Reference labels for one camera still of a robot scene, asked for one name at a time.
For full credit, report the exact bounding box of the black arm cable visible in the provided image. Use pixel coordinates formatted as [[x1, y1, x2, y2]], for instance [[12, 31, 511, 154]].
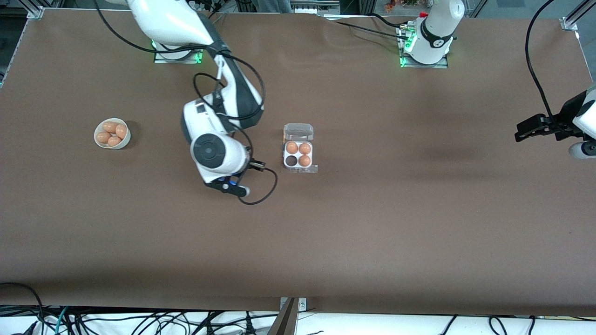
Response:
[[525, 0, 566, 131], [93, 0, 279, 206]]

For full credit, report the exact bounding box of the white grey device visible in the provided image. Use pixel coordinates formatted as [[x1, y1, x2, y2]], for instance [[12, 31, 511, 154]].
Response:
[[290, 0, 341, 14]]

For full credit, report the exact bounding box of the grey fabric object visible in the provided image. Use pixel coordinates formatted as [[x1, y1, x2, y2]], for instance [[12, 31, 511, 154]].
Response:
[[251, 0, 293, 13]]

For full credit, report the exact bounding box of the brown table cover sheet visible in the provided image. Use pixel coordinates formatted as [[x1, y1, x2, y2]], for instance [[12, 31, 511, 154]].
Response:
[[0, 8, 596, 317]]

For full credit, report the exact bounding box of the black looped cable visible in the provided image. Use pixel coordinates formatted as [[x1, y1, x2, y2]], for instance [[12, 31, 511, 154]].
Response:
[[0, 281, 46, 335]]

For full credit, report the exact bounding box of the small metal bracket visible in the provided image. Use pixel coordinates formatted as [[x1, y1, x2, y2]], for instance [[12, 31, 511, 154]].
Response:
[[279, 297, 308, 312]]

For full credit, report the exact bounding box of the teal cable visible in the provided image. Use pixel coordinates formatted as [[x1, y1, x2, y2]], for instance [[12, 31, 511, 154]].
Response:
[[54, 306, 71, 335]]

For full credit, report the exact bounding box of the aluminium profile bar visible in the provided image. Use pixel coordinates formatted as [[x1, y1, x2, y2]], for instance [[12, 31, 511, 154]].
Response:
[[560, 0, 596, 31], [26, 0, 63, 20]]

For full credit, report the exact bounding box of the white round bowl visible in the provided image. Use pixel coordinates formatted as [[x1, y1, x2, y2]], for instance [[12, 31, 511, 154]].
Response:
[[94, 118, 131, 150]]

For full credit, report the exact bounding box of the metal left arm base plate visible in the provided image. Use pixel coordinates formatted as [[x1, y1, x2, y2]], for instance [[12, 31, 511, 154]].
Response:
[[397, 23, 450, 69]]

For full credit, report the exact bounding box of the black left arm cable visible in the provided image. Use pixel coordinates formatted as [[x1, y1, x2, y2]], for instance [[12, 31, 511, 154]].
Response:
[[525, 0, 566, 131]]

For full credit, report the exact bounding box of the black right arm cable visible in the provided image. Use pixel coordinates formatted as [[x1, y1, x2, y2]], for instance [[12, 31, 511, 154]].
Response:
[[93, 0, 279, 206]]

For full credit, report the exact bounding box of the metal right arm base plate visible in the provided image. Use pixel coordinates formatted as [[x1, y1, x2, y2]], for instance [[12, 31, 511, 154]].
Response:
[[154, 42, 205, 64]]

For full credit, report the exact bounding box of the clear plastic egg box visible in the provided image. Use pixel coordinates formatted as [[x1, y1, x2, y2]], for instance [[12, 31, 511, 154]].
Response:
[[282, 122, 315, 170]]

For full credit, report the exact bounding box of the black base cable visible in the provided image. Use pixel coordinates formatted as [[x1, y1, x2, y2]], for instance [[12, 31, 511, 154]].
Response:
[[370, 13, 411, 29], [333, 20, 411, 39]]

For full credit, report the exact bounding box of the dark grey slanted bar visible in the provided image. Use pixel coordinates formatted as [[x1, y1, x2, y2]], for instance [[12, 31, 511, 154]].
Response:
[[266, 298, 299, 335]]

